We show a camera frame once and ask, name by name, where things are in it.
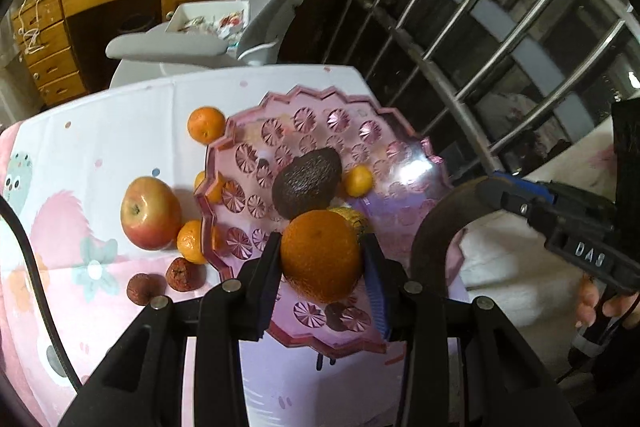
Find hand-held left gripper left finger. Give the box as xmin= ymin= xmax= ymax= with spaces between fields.
xmin=57 ymin=232 xmax=283 ymax=427

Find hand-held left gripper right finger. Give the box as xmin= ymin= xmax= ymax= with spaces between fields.
xmin=361 ymin=234 xmax=583 ymax=427

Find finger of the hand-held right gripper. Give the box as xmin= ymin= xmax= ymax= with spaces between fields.
xmin=474 ymin=178 xmax=553 ymax=228
xmin=492 ymin=173 xmax=556 ymax=202

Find yellow pear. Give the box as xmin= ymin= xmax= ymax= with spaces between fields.
xmin=327 ymin=206 xmax=372 ymax=240

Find small orange tangerine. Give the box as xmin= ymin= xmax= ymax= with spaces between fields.
xmin=342 ymin=165 xmax=375 ymax=198

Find dark avocado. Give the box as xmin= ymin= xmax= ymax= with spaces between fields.
xmin=271 ymin=147 xmax=344 ymax=219

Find pink plastic fruit bowl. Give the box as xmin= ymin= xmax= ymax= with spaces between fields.
xmin=194 ymin=83 xmax=468 ymax=360

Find person's right hand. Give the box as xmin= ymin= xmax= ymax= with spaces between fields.
xmin=575 ymin=277 xmax=640 ymax=329

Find white floral curtain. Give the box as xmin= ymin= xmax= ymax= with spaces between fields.
xmin=460 ymin=117 xmax=621 ymax=383

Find brown passion fruit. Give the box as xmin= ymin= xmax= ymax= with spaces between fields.
xmin=165 ymin=257 xmax=207 ymax=293
xmin=126 ymin=273 xmax=166 ymax=306

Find metal window grille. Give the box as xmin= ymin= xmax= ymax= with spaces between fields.
xmin=280 ymin=0 xmax=640 ymax=188

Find red apple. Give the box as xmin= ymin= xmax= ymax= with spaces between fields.
xmin=120 ymin=176 xmax=183 ymax=251

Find printed cartoon tablecloth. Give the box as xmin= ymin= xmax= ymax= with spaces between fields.
xmin=0 ymin=64 xmax=468 ymax=427

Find white box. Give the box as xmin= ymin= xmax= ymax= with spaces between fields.
xmin=162 ymin=0 xmax=251 ymax=52

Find thick black cable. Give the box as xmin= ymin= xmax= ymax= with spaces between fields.
xmin=0 ymin=197 xmax=83 ymax=393

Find white charging cables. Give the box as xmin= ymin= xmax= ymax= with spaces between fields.
xmin=15 ymin=0 xmax=48 ymax=52

